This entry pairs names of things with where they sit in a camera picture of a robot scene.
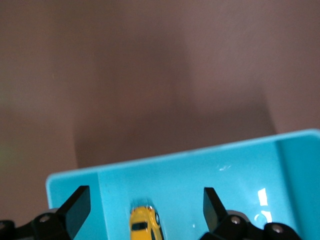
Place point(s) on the turquoise plastic bin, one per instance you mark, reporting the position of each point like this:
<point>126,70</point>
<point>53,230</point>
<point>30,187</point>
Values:
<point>175,180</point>

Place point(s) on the yellow beetle toy car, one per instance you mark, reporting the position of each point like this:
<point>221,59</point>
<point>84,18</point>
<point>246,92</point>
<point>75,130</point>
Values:
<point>143,225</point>

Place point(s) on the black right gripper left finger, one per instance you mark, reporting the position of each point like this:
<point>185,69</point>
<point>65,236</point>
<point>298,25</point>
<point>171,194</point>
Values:
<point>75,210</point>

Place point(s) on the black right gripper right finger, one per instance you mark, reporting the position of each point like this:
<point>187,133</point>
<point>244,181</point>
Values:
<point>212,210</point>

